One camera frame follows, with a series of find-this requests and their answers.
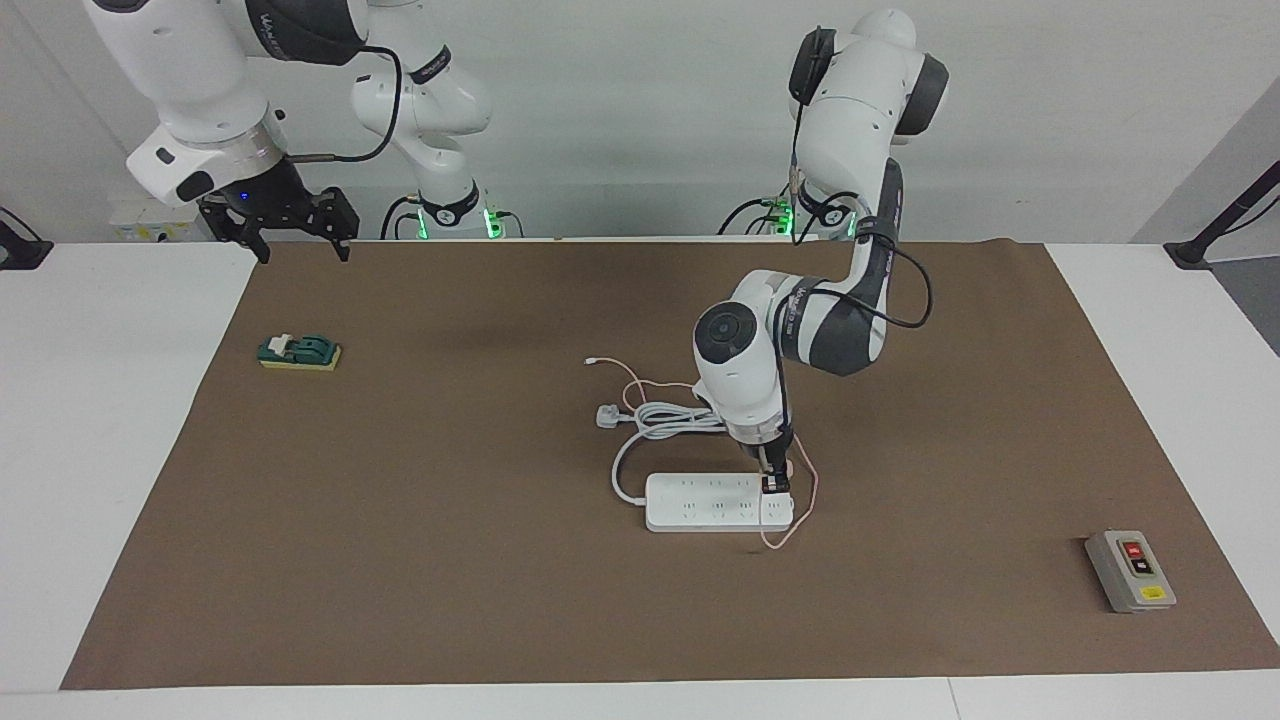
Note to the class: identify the green knife switch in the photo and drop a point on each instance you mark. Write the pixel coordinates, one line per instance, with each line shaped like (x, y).
(310, 350)

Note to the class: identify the black clamp stand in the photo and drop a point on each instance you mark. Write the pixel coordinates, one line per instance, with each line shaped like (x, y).
(1190, 255)
(25, 255)

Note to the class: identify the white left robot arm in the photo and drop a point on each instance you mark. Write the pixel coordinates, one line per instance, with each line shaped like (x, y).
(735, 380)

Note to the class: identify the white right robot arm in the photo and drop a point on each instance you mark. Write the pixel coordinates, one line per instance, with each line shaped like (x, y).
(190, 80)

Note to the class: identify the white wall outlet box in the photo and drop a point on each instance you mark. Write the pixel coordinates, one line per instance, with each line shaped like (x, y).
(150, 225)

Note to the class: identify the white power strip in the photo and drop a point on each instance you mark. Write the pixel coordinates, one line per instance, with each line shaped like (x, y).
(700, 510)

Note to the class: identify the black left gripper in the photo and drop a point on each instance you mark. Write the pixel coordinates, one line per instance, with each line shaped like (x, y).
(768, 455)

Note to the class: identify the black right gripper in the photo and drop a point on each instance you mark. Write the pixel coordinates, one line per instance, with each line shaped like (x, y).
(270, 200)

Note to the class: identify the grey on-off switch box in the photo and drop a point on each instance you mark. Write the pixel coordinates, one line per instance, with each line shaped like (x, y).
(1125, 580)

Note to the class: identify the brown table mat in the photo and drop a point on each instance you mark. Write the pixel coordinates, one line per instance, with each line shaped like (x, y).
(400, 600)

